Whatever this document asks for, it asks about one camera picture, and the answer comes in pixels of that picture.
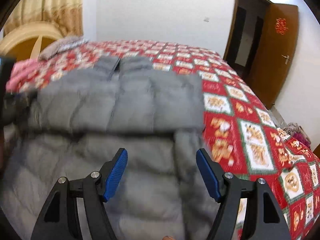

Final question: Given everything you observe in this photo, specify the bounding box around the purple clothes pile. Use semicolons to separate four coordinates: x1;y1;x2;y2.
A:
284;122;311;148

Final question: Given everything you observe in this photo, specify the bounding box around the beige curtain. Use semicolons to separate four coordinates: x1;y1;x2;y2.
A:
3;0;83;36

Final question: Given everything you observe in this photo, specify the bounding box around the cream round headboard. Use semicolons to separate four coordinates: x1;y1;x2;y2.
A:
1;22;63;61

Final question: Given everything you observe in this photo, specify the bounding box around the brown wooden door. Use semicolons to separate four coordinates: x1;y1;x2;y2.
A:
246;3;299;109

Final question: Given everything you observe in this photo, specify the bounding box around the pink folded blanket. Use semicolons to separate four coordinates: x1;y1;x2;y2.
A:
5;59;40;92

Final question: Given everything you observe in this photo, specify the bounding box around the grey striped pillow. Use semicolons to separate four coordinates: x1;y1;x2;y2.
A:
38;36;89;61

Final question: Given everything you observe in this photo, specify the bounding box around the red patterned bed quilt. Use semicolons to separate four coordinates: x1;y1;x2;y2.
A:
18;41;319;239

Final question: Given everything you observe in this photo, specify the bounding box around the red door decoration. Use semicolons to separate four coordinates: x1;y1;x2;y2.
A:
274;18;288;35

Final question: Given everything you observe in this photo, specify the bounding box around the grey puffer jacket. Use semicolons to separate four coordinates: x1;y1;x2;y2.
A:
1;57;219;239

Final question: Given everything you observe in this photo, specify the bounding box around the silver door handle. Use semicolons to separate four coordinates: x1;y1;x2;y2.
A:
282;55;290;65

